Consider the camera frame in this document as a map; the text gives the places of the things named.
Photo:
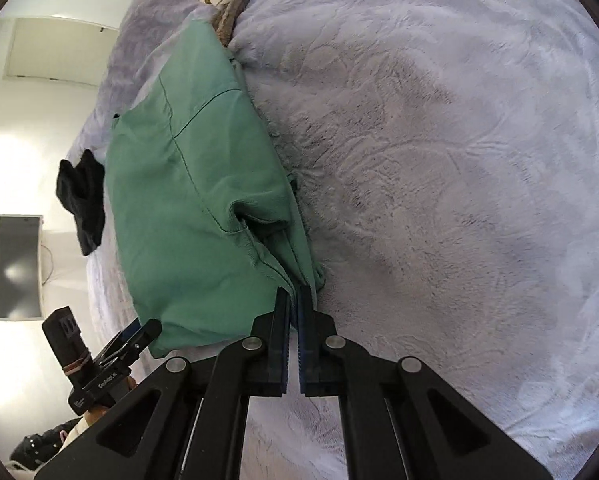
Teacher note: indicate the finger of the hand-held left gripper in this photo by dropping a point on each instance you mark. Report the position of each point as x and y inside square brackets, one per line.
[137, 340]

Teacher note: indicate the dark cloth item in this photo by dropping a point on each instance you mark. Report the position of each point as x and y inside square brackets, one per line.
[39, 447]

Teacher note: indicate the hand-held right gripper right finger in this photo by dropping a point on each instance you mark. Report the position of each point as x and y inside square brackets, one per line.
[307, 355]

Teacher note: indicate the green garment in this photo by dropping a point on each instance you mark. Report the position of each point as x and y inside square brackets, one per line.
[189, 185]

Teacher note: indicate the person's left forearm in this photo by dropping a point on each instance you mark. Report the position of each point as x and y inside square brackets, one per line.
[79, 427]

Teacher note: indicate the white door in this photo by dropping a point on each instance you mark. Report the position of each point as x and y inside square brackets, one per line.
[54, 50]

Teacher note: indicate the grey flat monitor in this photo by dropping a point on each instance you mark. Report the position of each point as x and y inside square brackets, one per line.
[16, 265]

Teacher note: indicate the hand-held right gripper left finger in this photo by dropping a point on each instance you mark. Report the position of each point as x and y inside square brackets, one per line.
[279, 350]

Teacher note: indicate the lavender fleece blanket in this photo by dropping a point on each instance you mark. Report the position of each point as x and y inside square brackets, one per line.
[429, 160]

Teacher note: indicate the grey-brown cloth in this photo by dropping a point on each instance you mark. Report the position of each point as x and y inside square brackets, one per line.
[227, 20]

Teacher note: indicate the black cloth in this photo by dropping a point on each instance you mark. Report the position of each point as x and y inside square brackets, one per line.
[84, 195]

